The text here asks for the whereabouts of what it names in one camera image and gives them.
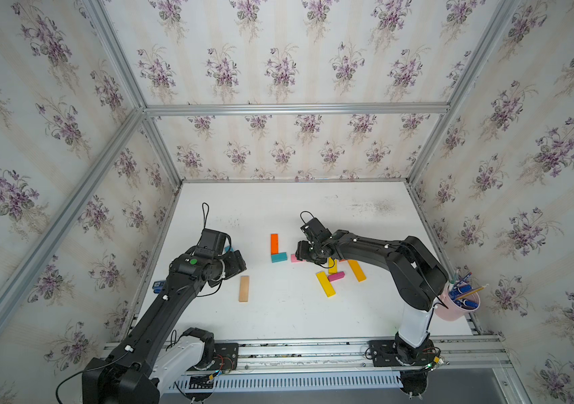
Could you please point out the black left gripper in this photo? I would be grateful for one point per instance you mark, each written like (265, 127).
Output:
(236, 263)

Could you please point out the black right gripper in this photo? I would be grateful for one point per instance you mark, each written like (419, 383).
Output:
(300, 254)

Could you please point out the light pink wooden block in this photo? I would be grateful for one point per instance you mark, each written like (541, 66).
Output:
(294, 258)

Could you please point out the orange wooden block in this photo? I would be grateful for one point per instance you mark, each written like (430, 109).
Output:
(275, 246)

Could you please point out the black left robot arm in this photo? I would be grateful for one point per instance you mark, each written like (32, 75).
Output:
(145, 365)

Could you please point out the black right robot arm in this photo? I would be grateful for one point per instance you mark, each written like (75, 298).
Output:
(418, 276)

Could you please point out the natural beige wooden block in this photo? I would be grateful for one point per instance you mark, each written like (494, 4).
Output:
(244, 289)

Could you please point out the yellow short wooden block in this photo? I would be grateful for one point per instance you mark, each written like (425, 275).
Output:
(332, 266)

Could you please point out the yellow long wooden block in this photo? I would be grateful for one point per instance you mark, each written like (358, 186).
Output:
(326, 284)

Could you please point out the magenta wooden block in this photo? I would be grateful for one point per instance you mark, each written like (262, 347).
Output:
(336, 276)

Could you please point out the amber long wooden block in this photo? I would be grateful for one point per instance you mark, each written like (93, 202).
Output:
(357, 270)

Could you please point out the blue black small device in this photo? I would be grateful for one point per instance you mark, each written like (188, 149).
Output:
(158, 286)

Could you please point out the pink pen cup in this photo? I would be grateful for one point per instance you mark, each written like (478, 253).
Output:
(450, 309)

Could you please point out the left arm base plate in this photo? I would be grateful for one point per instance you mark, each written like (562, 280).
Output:
(224, 357)

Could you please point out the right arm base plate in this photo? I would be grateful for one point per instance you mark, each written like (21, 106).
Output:
(391, 353)

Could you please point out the aluminium mounting rail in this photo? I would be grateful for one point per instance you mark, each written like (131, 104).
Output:
(347, 354)

